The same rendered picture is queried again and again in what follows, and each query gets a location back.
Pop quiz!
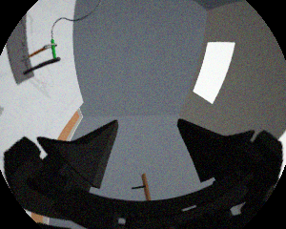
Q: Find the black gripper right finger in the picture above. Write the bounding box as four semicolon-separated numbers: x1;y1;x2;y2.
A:
177;118;256;182

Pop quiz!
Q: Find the orange handle with grey loop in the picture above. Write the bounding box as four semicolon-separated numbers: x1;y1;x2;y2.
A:
28;43;58;58

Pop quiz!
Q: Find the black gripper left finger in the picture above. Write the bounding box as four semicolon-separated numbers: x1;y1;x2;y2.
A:
36;119;119;188

